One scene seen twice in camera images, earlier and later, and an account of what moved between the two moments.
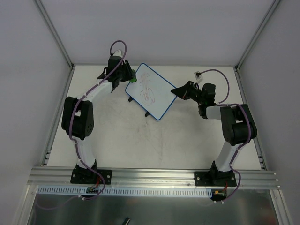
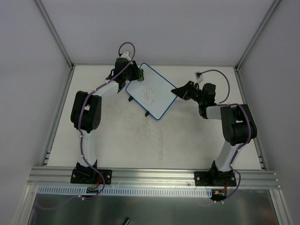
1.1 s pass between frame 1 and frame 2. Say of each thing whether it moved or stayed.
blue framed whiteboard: stayed
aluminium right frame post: stayed
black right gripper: stayed
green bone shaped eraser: moved
